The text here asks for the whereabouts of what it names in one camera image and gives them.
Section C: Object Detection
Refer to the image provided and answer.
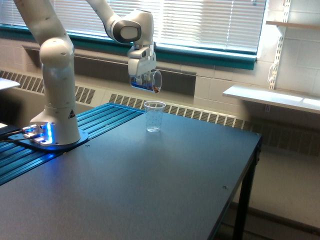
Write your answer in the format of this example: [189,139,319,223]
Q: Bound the wooden upper shelf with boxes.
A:
[265,20,320,30]

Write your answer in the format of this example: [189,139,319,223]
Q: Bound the white wall shelf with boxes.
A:
[222,84,320,114]

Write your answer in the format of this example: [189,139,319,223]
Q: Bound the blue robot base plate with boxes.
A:
[8,131,89,152]

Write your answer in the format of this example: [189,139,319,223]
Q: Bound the clear empty plastic cup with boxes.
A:
[143,100,166,133]

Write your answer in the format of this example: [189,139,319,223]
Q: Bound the black cables at base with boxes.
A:
[0,127,32,144]

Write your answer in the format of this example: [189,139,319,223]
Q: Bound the white tabletop at left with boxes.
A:
[0,78,21,91]

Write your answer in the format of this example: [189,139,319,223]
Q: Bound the white shelf bracket rail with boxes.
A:
[267,0,292,90]

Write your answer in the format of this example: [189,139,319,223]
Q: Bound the black table leg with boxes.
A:
[232,140,262,240]

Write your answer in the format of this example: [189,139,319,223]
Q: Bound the clear plastic cup with nuts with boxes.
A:
[129,69,162,93]

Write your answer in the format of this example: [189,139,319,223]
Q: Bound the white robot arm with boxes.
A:
[15,0,156,147]

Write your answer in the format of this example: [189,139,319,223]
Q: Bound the baseboard radiator heater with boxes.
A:
[0,69,320,157]

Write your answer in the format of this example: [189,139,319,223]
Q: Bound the white window blinds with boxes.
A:
[0,0,267,54]

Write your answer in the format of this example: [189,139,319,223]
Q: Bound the blue slotted aluminium rail plate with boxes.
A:
[0,102,146,186]

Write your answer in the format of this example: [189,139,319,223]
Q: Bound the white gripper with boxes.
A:
[127,46,156,85]

